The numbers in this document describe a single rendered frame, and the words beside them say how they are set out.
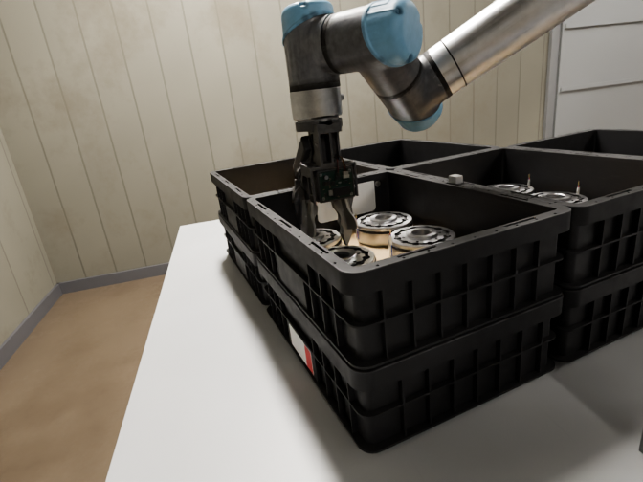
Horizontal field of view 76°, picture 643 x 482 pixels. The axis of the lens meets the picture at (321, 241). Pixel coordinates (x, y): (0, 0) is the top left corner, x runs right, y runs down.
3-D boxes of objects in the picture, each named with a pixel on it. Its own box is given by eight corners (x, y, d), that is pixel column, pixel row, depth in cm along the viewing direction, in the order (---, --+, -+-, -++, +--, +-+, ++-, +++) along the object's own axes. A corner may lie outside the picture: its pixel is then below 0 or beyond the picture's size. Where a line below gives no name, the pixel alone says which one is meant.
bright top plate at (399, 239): (378, 236, 67) (377, 232, 67) (431, 224, 70) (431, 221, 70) (410, 255, 58) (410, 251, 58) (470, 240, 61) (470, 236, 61)
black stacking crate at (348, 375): (563, 374, 55) (570, 294, 51) (366, 469, 44) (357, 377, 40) (395, 273, 90) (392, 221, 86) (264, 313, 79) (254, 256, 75)
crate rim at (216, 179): (390, 181, 83) (389, 169, 82) (246, 211, 73) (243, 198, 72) (314, 162, 118) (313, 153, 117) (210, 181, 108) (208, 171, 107)
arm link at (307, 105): (284, 93, 63) (334, 87, 65) (288, 124, 64) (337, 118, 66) (296, 91, 56) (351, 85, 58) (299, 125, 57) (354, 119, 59)
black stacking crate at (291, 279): (255, 261, 76) (245, 202, 72) (392, 226, 86) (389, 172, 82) (359, 384, 41) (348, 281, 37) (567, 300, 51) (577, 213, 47)
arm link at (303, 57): (314, -7, 51) (265, 9, 56) (323, 87, 55) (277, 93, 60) (349, 0, 57) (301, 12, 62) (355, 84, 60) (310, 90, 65)
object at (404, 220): (346, 222, 77) (345, 219, 77) (392, 210, 80) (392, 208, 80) (372, 235, 68) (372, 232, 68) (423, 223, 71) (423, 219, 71)
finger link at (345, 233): (355, 253, 66) (337, 202, 63) (343, 243, 72) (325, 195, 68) (371, 246, 67) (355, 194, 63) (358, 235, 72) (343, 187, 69)
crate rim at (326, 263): (246, 211, 73) (243, 198, 72) (390, 181, 83) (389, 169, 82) (349, 299, 37) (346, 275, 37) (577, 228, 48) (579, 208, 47)
